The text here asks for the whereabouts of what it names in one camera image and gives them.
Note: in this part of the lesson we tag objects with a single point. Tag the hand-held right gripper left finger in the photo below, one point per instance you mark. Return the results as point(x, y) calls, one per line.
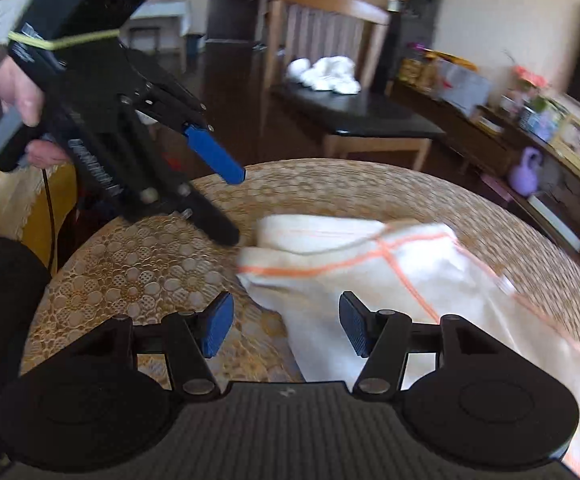
point(217, 327)

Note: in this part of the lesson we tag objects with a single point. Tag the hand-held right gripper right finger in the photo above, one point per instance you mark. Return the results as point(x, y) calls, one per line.
point(355, 322)

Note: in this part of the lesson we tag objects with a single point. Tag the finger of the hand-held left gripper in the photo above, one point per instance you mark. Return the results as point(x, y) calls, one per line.
point(214, 155)
point(209, 220)

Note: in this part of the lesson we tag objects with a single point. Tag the white garment orange stitching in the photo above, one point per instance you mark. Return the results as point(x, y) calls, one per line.
point(445, 300)

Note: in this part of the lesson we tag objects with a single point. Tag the person's left hand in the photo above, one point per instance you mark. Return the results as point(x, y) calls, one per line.
point(22, 95)

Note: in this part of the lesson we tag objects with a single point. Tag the white side table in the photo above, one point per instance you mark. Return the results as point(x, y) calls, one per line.
point(162, 15)

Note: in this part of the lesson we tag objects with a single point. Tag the dark waste bin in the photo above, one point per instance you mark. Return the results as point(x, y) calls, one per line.
point(194, 45)

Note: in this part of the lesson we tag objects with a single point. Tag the crumpled white cloth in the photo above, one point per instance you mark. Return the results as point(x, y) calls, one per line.
point(327, 76)

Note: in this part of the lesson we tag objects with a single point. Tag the wooden chair black seat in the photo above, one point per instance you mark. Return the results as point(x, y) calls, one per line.
point(370, 115)

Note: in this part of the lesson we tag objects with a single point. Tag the clear snack jar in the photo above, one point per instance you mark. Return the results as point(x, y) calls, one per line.
point(411, 71)

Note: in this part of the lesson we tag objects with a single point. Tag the dark wooden television cabinet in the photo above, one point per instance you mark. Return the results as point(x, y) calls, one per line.
point(470, 135)

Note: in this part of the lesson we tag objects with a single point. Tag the white flat box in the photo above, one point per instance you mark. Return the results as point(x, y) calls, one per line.
point(555, 222)

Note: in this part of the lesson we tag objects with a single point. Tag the purple kettlebell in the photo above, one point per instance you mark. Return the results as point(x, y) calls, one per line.
point(525, 176)

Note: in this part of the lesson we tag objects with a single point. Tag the black drink dispenser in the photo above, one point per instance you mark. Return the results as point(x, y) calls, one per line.
point(420, 20)

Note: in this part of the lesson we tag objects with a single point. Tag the grey shopping bag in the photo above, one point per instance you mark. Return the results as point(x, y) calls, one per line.
point(465, 91)

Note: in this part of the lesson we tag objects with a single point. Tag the small photo card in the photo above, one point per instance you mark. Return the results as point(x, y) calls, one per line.
point(540, 121)

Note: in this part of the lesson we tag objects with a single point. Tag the pink flower potted plant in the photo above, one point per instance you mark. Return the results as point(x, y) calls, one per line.
point(527, 77)

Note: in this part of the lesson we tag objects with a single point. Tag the cream photo frame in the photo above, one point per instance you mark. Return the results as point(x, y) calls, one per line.
point(577, 144)

